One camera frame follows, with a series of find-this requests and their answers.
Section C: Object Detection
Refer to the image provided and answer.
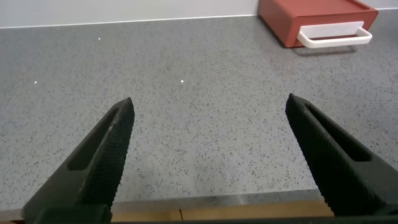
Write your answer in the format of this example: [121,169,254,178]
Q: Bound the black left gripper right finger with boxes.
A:
[285,93,398,218]

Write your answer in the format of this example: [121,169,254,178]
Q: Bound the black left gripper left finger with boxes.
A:
[21,96,136,224]

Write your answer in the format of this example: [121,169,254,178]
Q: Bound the red drawer case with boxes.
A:
[257,0,379,49]

